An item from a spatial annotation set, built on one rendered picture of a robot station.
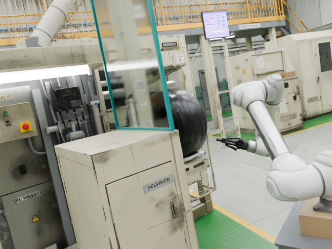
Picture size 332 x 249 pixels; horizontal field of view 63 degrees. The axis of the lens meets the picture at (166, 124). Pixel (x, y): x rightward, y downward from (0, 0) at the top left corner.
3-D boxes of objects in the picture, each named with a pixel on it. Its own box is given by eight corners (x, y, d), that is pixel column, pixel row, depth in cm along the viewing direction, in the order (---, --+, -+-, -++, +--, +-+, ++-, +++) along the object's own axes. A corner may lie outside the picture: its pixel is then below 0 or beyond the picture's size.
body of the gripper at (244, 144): (249, 144, 202) (236, 141, 203) (246, 152, 206) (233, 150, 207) (248, 138, 208) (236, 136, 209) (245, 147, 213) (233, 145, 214)
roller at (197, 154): (168, 167, 202) (172, 169, 199) (167, 161, 202) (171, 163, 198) (202, 154, 222) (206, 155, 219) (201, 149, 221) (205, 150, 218)
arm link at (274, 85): (276, 92, 179) (256, 96, 179) (280, 68, 167) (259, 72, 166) (285, 104, 169) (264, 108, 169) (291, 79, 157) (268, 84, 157)
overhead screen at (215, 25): (206, 39, 557) (201, 11, 550) (204, 39, 561) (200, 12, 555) (229, 36, 579) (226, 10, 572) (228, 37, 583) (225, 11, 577)
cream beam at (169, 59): (129, 72, 216) (126, 53, 215) (116, 77, 237) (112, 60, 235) (187, 65, 251) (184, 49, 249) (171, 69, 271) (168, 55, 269)
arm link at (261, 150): (253, 156, 207) (252, 144, 216) (273, 161, 205) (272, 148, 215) (257, 147, 199) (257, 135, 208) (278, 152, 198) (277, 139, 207)
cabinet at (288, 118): (275, 137, 600) (268, 81, 585) (257, 135, 654) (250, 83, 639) (305, 128, 634) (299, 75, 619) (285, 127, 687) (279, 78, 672)
